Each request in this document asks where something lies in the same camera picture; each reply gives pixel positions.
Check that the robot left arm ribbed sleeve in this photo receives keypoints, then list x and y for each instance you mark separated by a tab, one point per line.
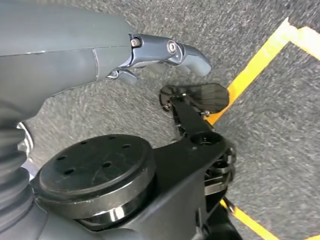
12	172

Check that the yellow floor tape square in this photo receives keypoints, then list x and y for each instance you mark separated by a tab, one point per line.
250	71

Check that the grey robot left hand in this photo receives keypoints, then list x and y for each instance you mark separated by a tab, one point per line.
62	49

